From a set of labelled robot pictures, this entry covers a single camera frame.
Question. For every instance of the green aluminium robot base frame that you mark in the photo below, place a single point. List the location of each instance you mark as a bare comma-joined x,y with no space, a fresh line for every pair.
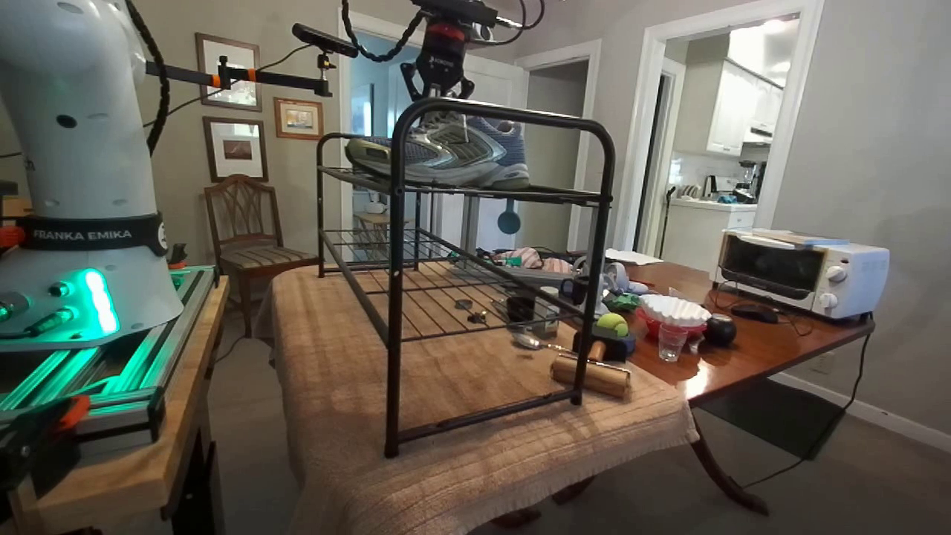
123,381

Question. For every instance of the yellow green tennis ball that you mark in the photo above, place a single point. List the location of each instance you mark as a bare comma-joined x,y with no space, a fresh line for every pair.
609,326

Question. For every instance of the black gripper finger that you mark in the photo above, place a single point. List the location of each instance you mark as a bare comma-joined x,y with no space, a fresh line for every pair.
465,88
412,82

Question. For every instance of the grey blue sneaker right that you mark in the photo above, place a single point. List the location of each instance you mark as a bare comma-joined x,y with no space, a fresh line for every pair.
507,151

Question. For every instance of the framed picture upper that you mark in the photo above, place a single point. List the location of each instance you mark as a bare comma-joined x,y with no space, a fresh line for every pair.
226,60

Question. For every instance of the beige woven table cloth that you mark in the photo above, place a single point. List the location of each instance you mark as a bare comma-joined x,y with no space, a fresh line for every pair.
510,452

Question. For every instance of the wooden rolling pin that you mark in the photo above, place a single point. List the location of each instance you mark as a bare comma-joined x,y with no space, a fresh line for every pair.
603,381

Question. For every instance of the dark mug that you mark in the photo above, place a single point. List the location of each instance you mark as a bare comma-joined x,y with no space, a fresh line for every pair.
520,307

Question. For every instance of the framed picture lower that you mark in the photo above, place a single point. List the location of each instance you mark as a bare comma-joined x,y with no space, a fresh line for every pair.
236,146

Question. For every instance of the wooden chair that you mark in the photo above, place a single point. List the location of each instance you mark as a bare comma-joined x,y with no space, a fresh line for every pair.
248,240

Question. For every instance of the white bowl red rim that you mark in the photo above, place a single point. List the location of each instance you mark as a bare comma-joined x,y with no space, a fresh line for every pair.
672,316

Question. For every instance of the white toaster oven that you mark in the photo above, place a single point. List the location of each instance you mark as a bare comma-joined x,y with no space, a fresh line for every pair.
828,279

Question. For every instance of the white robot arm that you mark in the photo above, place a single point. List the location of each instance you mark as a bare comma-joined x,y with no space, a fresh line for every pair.
94,258

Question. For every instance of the black metal shoe rack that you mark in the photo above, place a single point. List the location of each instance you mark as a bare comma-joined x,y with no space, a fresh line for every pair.
407,276

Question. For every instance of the black camera on boom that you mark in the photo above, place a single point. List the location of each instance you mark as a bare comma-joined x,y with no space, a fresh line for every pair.
323,39

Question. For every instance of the striped pink cloth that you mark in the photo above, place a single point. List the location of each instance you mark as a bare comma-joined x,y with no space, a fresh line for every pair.
531,264

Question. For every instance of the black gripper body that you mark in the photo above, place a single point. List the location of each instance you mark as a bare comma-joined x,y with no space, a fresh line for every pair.
444,50

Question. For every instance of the small framed picture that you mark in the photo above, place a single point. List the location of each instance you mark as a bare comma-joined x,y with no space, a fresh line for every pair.
297,121

